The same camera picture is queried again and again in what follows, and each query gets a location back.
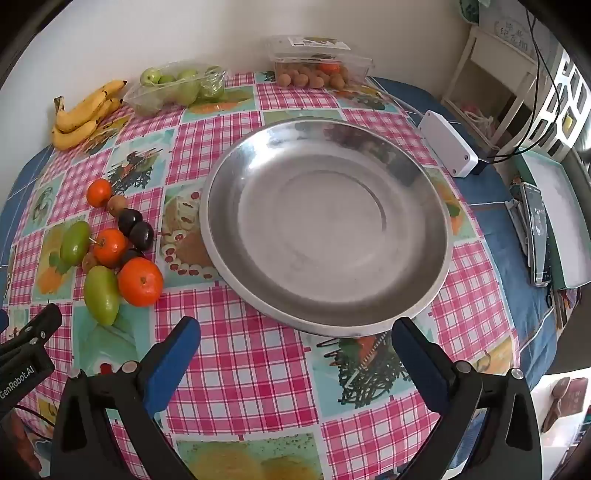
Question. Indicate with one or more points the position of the white shelf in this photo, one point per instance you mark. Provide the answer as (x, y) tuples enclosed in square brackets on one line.
[(496, 50)]

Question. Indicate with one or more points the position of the clear plastic lidded box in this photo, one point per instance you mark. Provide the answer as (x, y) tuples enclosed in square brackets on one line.
[(355, 64)]

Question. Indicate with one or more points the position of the small orange in box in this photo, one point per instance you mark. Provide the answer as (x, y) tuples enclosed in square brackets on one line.
[(329, 68)]

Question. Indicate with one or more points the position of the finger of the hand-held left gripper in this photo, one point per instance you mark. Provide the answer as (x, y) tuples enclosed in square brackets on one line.
[(2, 321), (34, 327)]

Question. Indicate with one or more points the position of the pink checkered tablecloth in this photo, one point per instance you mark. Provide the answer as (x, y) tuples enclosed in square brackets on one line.
[(258, 360)]

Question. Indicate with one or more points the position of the pile of longans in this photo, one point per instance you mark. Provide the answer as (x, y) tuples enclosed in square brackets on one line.
[(302, 78)]

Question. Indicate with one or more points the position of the brown kiwi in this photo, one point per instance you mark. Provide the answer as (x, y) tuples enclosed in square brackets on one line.
[(89, 262), (117, 205)]

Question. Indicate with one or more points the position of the small tangerine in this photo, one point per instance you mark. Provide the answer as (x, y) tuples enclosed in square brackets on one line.
[(99, 193)]

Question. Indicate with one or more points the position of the large orange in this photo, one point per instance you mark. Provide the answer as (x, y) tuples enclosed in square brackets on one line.
[(140, 281)]

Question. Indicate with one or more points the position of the dark purple plum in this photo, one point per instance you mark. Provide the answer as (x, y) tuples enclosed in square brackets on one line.
[(131, 255), (141, 235), (129, 220)]

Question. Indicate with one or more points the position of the large steel basin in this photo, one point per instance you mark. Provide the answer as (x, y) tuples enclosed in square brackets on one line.
[(323, 221)]

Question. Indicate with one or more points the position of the tangerine with toothpick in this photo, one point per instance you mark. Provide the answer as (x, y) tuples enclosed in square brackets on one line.
[(110, 247)]

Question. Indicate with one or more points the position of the brown slipper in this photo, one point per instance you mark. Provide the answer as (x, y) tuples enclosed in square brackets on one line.
[(570, 397)]

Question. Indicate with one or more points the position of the smartphone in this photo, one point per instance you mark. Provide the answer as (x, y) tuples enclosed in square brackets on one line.
[(538, 230)]

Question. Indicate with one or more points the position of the yellow banana bunch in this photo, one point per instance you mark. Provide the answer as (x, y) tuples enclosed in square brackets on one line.
[(78, 117)]

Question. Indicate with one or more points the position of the white lattice rack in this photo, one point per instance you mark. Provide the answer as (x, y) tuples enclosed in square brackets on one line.
[(570, 78)]

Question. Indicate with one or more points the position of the green mango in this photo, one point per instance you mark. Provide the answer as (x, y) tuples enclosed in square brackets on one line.
[(75, 242), (102, 295)]

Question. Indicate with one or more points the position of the pile of green jujubes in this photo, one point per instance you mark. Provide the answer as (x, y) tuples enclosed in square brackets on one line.
[(187, 90)]

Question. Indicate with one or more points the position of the clear plastic tray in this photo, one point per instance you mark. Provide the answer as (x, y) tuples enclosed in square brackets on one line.
[(143, 104)]

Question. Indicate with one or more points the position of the grey phone stand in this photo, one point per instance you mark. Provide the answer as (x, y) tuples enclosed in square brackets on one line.
[(519, 217)]

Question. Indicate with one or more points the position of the pink white net bag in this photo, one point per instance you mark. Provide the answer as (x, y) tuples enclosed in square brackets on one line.
[(480, 121)]

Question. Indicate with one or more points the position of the black scissors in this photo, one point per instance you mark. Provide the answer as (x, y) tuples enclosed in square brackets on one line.
[(549, 297)]

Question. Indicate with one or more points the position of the white power box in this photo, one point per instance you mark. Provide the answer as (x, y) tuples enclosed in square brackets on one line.
[(448, 143)]

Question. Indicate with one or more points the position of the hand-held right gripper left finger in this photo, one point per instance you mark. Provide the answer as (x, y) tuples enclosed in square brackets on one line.
[(171, 364)]

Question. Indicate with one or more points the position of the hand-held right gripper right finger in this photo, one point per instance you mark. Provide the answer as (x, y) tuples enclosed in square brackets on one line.
[(420, 364)]

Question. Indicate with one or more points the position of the green rimmed white tray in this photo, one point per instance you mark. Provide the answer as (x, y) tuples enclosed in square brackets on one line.
[(554, 194)]

